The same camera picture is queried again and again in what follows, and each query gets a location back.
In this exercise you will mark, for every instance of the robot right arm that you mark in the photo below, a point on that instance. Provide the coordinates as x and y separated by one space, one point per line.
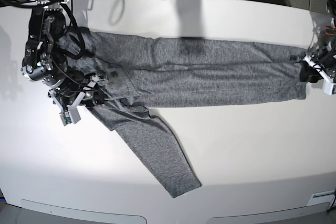
53 38

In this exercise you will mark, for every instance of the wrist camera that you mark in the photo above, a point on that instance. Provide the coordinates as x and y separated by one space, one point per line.
329 87
69 116

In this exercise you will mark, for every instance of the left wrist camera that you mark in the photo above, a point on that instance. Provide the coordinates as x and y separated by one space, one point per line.
329 87

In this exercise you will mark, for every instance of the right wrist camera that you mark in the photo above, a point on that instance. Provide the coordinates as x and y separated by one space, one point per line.
69 116

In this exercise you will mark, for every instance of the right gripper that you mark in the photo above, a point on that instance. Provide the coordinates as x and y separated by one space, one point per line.
85 91

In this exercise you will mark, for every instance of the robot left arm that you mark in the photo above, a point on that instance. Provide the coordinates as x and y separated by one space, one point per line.
326 34

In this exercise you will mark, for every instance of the grey long-sleeve T-shirt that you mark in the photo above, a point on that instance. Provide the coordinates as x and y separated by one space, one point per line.
143 73

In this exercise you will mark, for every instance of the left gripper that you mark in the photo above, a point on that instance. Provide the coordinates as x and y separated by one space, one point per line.
316 66

